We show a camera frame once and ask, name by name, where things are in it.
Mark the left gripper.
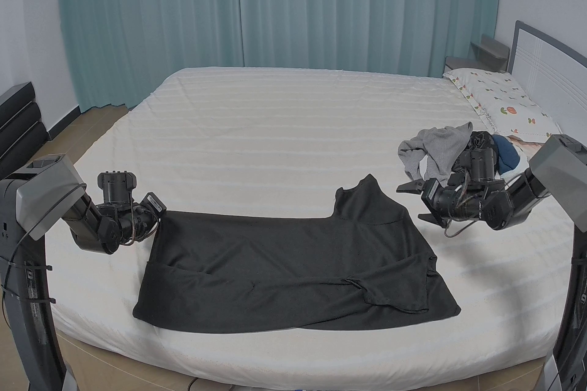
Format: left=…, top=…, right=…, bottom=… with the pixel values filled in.
left=131, top=192, right=167, bottom=239

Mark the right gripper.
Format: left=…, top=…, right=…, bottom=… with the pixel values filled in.
left=396, top=177, right=457, bottom=229

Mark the black T-shirt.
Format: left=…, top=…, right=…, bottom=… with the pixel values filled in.
left=132, top=174, right=461, bottom=334

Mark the pile of clothes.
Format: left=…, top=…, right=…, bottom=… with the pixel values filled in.
left=397, top=121, right=528, bottom=181

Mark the bed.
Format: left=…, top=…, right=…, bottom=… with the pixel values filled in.
left=43, top=20, right=587, bottom=387

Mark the white printed pillow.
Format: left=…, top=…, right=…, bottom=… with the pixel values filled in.
left=442, top=68, right=561, bottom=138

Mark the black chest of drawers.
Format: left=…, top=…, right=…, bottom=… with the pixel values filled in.
left=0, top=81, right=50, bottom=181

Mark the grey bedside table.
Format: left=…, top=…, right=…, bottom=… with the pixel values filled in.
left=445, top=34, right=511, bottom=73

